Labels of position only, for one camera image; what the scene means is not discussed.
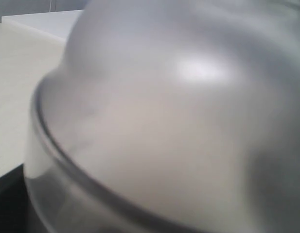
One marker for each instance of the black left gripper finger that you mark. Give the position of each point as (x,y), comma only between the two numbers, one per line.
(16,211)

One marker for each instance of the clear plastic spice shaker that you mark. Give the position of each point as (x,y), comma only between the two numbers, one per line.
(171,116)

